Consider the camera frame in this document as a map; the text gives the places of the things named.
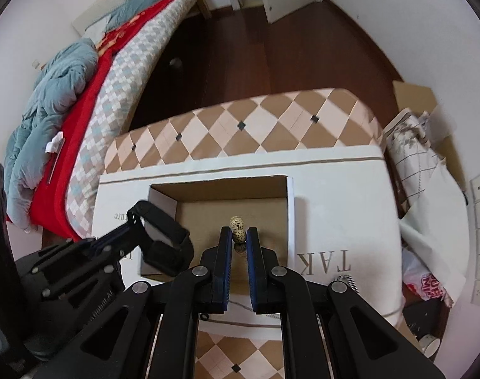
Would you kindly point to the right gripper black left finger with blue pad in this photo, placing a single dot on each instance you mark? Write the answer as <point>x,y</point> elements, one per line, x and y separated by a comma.
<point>150,331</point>

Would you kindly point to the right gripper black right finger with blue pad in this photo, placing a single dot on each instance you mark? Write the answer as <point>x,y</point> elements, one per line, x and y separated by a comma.
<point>328,331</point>

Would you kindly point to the black smart wristband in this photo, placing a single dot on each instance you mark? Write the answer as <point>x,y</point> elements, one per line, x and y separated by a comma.
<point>164,243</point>

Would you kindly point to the red blanket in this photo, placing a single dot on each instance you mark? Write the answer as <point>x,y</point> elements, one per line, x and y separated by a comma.
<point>45,206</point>

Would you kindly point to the white cup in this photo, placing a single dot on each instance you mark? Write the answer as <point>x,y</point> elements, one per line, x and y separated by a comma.
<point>429,345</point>

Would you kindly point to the red and white plastic bag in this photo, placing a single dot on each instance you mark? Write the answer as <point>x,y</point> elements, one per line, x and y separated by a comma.
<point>418,278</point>

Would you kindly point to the white printed cloth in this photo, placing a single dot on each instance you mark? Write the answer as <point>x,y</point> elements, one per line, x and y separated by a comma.
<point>346,221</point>

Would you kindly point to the blue-grey quilt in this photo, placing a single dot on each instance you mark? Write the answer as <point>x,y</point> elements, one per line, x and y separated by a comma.
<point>56,89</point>

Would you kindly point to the open cardboard box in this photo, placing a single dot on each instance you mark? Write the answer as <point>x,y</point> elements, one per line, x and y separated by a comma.
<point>204,207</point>

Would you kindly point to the white paper tag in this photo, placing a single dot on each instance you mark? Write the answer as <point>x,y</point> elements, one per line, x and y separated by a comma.
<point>55,144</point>

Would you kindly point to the white grid-pattern bedding bundle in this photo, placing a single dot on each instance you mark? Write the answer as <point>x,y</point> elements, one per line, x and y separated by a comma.
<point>435,225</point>

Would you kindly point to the brown checkered table cover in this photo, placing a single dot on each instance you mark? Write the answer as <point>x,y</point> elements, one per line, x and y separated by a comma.
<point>241,344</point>

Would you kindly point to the bed with checkered mattress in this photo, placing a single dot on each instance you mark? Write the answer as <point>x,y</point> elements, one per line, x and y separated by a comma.
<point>135,36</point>

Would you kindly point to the brown cardboard box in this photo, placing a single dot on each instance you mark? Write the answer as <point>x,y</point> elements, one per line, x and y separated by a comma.
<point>420,99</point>

